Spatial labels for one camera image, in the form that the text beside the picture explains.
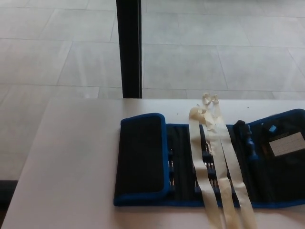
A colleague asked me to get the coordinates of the black toolkit case blue trim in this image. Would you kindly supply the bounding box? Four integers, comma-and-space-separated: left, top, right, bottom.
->
113, 109, 305, 208

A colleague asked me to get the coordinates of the white grid card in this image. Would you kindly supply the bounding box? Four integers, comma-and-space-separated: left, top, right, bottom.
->
269, 133, 305, 157

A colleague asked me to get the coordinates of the black vertical post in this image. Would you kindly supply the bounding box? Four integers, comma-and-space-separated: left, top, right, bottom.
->
116, 0, 143, 99

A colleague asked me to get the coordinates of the blue screwdriver handle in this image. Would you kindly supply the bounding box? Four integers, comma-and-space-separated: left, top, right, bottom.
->
245, 124, 258, 166

